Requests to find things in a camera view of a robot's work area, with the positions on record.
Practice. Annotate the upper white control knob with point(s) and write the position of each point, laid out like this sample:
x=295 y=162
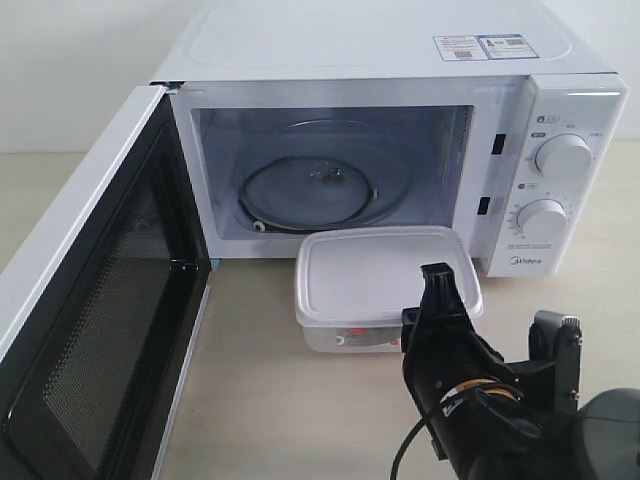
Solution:
x=563 y=157

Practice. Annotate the white Midea microwave body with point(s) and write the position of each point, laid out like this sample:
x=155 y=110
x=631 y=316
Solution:
x=251 y=68

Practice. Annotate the warning label sticker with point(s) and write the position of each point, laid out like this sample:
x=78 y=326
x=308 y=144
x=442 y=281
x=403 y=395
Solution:
x=484 y=47

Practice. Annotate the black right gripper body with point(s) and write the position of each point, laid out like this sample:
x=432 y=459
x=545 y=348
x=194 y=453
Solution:
x=467 y=396

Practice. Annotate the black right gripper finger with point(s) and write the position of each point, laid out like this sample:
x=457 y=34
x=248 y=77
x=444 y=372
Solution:
x=441 y=303
x=409 y=319

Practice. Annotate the white microwave door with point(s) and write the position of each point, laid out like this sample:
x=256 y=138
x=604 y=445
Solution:
x=101 y=306

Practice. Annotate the glass microwave turntable plate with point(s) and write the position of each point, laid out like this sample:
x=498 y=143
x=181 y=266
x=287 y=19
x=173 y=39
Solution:
x=324 y=175

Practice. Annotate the white plastic food container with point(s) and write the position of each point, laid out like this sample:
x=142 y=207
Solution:
x=351 y=286

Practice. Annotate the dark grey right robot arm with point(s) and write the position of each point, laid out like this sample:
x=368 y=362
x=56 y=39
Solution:
x=599 y=441

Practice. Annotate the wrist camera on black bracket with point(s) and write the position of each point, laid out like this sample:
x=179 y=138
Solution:
x=550 y=377

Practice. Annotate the lower white timer knob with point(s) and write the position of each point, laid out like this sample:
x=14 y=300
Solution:
x=543 y=220

